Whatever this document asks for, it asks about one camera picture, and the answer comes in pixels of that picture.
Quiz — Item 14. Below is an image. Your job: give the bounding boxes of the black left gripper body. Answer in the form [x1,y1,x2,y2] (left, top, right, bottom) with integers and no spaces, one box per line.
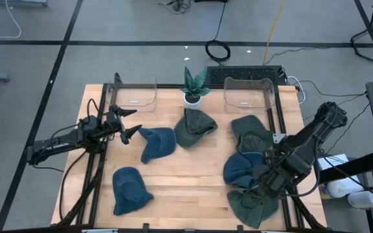
[104,104,131,146]

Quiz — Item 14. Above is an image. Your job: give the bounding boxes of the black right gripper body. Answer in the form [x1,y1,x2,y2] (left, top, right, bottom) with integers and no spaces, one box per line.
[259,150,312,199]

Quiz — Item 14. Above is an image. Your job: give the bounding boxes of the blue denim baseball cap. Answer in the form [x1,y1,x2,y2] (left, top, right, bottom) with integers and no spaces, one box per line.
[137,126,177,164]
[112,166,155,217]
[223,151,268,189]

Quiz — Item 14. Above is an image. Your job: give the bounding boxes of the green baseball cap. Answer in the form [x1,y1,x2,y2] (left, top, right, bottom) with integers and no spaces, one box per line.
[230,114,275,153]
[173,107,219,150]
[227,186,280,230]

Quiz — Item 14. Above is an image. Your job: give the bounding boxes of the clear plastic bin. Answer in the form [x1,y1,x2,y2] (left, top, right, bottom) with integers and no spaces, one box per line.
[106,76,158,113]
[223,76,276,114]

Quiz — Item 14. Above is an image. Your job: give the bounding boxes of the white box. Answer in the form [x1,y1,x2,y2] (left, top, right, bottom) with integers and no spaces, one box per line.
[315,153,350,172]

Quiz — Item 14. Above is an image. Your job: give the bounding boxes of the white paper towel roll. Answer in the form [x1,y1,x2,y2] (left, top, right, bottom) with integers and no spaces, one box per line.
[325,177,365,199]
[347,190,373,210]

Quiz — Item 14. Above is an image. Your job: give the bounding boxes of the snake plant in white pot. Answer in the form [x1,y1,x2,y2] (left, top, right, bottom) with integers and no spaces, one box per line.
[180,66,212,110]

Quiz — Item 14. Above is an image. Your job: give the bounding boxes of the black desk beam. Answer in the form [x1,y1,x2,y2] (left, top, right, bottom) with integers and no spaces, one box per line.
[317,150,373,184]

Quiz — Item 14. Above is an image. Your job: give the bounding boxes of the black perforated computer case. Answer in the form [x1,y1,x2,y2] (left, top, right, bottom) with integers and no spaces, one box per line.
[205,65,288,87]

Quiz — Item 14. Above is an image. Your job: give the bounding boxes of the grey stand base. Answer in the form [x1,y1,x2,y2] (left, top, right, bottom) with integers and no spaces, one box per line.
[0,0,49,7]

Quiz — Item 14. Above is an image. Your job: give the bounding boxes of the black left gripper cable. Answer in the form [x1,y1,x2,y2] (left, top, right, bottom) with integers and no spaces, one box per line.
[85,98,102,119]

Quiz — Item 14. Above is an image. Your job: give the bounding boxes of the black aluminium frame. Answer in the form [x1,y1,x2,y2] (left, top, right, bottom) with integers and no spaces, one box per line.
[56,72,328,233]

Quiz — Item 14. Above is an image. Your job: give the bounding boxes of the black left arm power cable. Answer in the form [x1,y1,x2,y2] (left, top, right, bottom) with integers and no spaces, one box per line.
[58,150,89,223]

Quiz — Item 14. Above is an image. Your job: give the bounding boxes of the white cable by case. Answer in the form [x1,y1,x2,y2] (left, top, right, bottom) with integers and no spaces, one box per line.
[286,75,307,105]

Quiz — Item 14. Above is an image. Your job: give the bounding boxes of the black cable tangle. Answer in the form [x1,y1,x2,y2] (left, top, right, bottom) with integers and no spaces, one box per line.
[157,0,192,16]

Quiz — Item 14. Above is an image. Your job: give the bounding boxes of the black coiled cable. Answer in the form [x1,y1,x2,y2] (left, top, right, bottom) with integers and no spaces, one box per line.
[205,0,232,63]

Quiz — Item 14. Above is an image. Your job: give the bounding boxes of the white floor cable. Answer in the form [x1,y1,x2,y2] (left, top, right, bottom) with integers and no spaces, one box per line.
[0,0,23,39]

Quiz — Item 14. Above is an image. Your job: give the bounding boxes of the yellow hanging cable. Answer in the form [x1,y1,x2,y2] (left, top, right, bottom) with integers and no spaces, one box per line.
[262,0,287,66]

